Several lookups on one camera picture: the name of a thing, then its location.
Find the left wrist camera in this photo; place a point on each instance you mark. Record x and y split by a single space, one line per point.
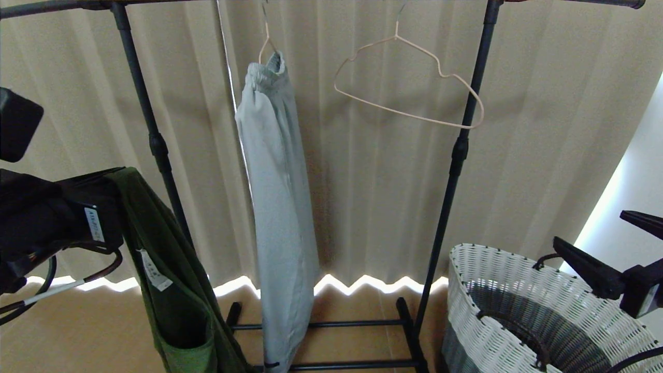
18 124

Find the white laundry basket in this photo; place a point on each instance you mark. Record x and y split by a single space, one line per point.
481 321

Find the pink clothes hanger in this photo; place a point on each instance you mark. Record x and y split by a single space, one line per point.
396 35
267 32

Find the green long-sleeved shirt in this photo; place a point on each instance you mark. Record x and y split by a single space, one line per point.
155 228

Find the beige curtain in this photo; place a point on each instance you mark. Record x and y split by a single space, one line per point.
362 207

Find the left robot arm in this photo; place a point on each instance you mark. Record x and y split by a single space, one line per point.
26 223

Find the pale grey shorts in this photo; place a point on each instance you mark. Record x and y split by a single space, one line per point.
279 207

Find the black clothes rack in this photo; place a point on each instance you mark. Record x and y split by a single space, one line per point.
155 145

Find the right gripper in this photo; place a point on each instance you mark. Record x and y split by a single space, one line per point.
642 290

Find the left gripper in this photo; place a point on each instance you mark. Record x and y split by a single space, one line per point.
88 202

